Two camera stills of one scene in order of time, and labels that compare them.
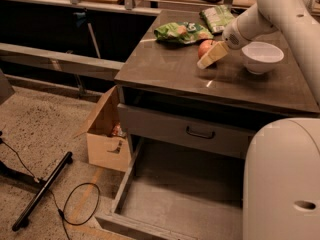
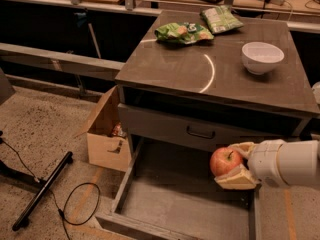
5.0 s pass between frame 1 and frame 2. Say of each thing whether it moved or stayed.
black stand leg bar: stayed
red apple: moved
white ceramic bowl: stayed
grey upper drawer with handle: stayed
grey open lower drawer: stayed
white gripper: moved
